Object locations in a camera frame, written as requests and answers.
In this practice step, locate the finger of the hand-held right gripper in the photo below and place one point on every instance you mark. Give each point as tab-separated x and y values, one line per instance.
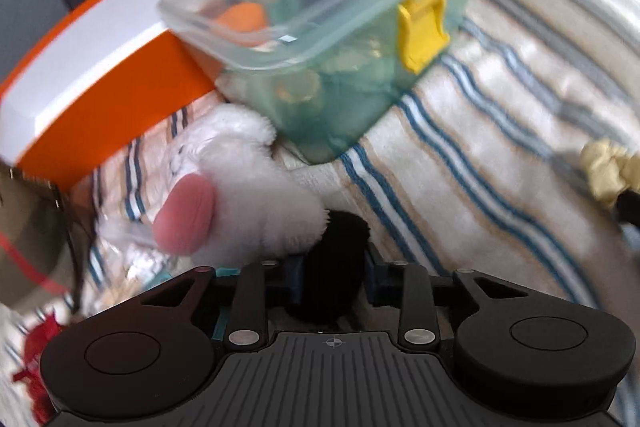
631	209

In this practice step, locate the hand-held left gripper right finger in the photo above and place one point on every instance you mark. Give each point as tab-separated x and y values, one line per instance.
373	279

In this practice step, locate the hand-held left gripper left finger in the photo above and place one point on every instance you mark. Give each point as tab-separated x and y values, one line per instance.
295	279

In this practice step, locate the black fuzzy scrunchie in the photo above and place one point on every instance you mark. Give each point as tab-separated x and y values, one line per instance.
331	267

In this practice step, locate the yellow scrunchie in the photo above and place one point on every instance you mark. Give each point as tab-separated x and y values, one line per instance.
607	169

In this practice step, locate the teal paper item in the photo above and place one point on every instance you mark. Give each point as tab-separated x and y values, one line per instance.
219	327

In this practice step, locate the white plush toy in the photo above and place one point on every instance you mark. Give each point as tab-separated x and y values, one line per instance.
250	187

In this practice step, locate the striped blanket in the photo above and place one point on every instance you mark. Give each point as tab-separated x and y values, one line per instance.
480	147

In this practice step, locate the clear plastic packet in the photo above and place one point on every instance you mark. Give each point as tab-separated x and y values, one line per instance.
125	257

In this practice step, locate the orange and white box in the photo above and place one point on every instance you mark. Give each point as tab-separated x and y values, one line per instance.
100	107

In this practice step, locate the red cloth item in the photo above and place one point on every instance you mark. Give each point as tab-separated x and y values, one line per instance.
37	352

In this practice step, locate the brown bag with red stripe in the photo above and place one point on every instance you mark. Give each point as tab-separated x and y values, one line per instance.
27	247

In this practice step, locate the clear plastic container yellow latch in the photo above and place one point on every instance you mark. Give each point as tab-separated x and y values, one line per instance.
320	7

